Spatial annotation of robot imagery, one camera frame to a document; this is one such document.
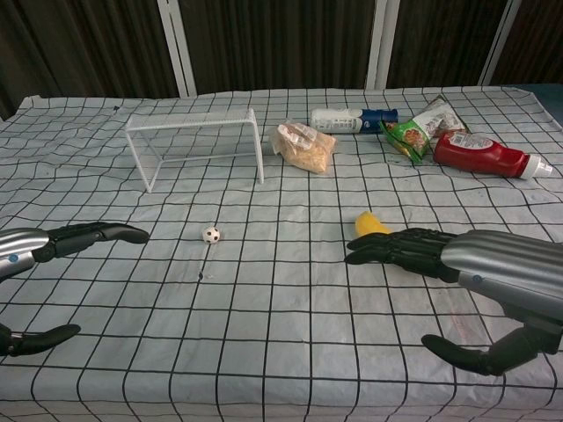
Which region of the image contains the white and blue tube can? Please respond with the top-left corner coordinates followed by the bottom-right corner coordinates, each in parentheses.
top-left (310, 107), bottom-right (399, 135)

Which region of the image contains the green snack bag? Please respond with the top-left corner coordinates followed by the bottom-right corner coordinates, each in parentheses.
top-left (378, 95), bottom-right (468, 165)

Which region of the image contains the white wire shelf rack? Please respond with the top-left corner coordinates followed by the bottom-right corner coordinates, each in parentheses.
top-left (124, 107), bottom-right (266, 194)

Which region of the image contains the dark curtain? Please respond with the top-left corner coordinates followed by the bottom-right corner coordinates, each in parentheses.
top-left (0, 0), bottom-right (563, 120)

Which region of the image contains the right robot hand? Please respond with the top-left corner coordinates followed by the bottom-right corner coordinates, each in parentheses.
top-left (344, 227), bottom-right (563, 377)

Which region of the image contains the white grid tablecloth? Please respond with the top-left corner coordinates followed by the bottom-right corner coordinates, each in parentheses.
top-left (0, 85), bottom-right (563, 422)

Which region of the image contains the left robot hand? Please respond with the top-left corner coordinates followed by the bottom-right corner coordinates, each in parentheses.
top-left (0, 222), bottom-right (150, 358)

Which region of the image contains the red ketchup bottle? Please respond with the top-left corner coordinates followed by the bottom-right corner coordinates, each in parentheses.
top-left (432, 130), bottom-right (552, 181)

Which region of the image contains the white metal frame post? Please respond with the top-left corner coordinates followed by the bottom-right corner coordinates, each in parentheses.
top-left (478, 0), bottom-right (523, 86)
top-left (157, 0), bottom-right (197, 98)
top-left (364, 0), bottom-right (400, 91)

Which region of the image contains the clear bag of oats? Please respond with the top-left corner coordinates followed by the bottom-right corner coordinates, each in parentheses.
top-left (269, 120), bottom-right (338, 175)

